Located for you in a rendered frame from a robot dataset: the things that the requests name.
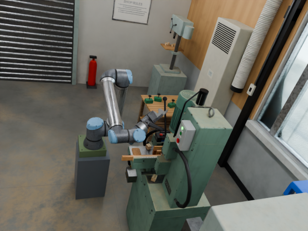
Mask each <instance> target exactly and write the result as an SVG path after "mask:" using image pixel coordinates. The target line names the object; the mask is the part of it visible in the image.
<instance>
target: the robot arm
mask: <svg viewBox="0 0 308 231"><path fill-rule="evenodd" d="M129 84H132V72H131V71H130V70H127V69H109V70H107V71H105V72H104V73H103V74H102V75H101V77H100V85H101V86H102V87H103V92H104V99H105V104H106V110H107V116H108V118H107V120H106V121H103V120H102V119H101V118H98V117H95V118H91V119H89V120H88V122H87V126H86V127H87V128H86V137H85V139H84V141H83V145H84V147H85V148H87V149H89V150H98V149H100V148H102V147H103V144H104V142H103V139H102V137H109V142H110V143H114V144H117V143H129V144H130V145H132V144H134V143H141V142H143V141H144V140H145V138H146V132H147V131H148V129H149V127H151V128H153V129H155V130H158V131H159V132H160V131H163V128H162V127H160V126H158V125H155V124H154V123H155V122H156V121H157V120H158V119H160V118H161V117H162V116H163V115H165V114H166V113H167V112H168V109H167V110H166V111H163V110H162V109H161V108H159V109H158V113H156V112H155V111H150V112H149V113H148V114H146V115H145V117H144V118H142V119H141V120H140V122H139V123H138V124H136V125H135V126H134V127H133V128H132V129H124V122H123V121H122V119H121V117H122V113H123V108H124V104H125V100H126V95H127V90H128V87H129ZM114 85H115V86H114Z"/></svg>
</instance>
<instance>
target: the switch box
mask: <svg viewBox="0 0 308 231"><path fill-rule="evenodd" d="M182 127H183V132H182V131H181V128H182ZM180 132H182V135H181V138H180V136H179V134H180ZM195 132H196V129H195V127H194V126H193V124H192V123H191V121H190V120H182V121H181V123H180V126H179V129H178V132H177V136H176V139H177V138H179V143H178V144H179V145H178V144H177V145H178V148H179V150H180V151H188V150H189V149H190V146H191V143H192V140H193V137H194V135H195ZM176 139H175V142H176ZM176 143H177V142H176Z"/></svg>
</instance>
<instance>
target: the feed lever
mask: <svg viewBox="0 0 308 231"><path fill-rule="evenodd" d="M163 100H164V111H166V100H167V97H166V96H164V97H163ZM164 118H165V137H166V114H165V115H164Z"/></svg>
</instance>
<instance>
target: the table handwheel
mask: <svg viewBox="0 0 308 231"><path fill-rule="evenodd" d="M155 132H158V130H155V129H154V130H152V131H150V132H149V133H148V134H147V135H146V138H145V140H144V141H143V146H146V144H148V143H149V142H146V140H147V138H148V137H149V136H150V135H151V134H153V133H155Z"/></svg>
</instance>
